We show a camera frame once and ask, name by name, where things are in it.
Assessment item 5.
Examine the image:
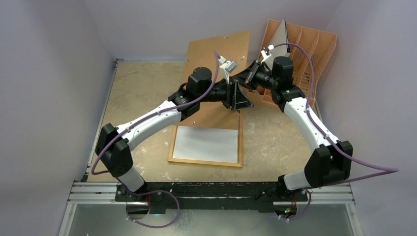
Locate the purple cable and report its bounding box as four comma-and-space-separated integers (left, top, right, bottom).
265, 42, 400, 222
90, 50, 181, 229

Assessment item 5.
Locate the building photo print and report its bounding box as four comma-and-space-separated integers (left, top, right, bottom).
171, 126, 239, 164

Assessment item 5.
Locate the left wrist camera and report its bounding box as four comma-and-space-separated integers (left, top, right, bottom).
218, 56, 238, 84

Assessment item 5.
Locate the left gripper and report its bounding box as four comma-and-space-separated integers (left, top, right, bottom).
198, 76, 253, 110

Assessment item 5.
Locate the peach desk organizer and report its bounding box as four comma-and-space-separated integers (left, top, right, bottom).
247, 20, 337, 110

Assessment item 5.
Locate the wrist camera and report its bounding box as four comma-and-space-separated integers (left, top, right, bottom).
218, 56, 238, 84
259, 45, 274, 62

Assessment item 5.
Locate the yellow wooden picture frame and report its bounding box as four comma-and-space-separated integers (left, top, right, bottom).
168, 113, 243, 168

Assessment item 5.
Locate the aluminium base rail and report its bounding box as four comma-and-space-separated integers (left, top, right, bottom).
67, 182, 355, 214

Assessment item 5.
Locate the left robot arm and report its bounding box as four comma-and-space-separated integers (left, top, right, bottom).
95, 67, 254, 201

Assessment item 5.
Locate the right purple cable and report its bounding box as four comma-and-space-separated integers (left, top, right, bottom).
265, 42, 400, 222

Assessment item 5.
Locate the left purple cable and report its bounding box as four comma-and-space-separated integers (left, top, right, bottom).
90, 50, 181, 229

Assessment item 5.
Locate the brown backing board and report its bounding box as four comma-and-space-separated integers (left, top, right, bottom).
174, 30, 251, 131

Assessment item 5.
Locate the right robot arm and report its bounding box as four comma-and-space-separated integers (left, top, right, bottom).
232, 56, 353, 200

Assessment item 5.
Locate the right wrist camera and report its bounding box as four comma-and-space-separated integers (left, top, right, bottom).
259, 45, 274, 62

